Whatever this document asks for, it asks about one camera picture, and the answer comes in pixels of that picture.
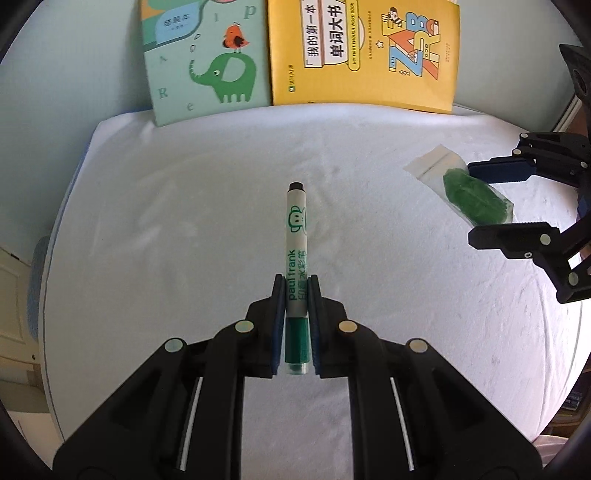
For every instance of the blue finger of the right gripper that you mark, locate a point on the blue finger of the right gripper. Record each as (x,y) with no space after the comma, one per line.
(503,169)
(516,240)

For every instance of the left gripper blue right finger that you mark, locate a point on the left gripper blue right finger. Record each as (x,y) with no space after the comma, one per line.
(413,414)

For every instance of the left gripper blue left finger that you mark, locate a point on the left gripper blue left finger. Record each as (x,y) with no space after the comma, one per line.
(179,415)

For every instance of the green leaf plastic bag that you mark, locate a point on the green leaf plastic bag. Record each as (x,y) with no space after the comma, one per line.
(446,174)

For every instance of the green white marker pen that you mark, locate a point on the green white marker pen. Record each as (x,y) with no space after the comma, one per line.
(297,338)

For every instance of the yellow children's word book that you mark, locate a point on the yellow children's word book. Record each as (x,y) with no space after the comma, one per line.
(400,53)

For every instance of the cream cabinet door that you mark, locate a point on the cream cabinet door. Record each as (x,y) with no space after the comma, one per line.
(21,382)

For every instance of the teal elephant exercise book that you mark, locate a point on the teal elephant exercise book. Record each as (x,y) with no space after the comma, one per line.
(205,57)

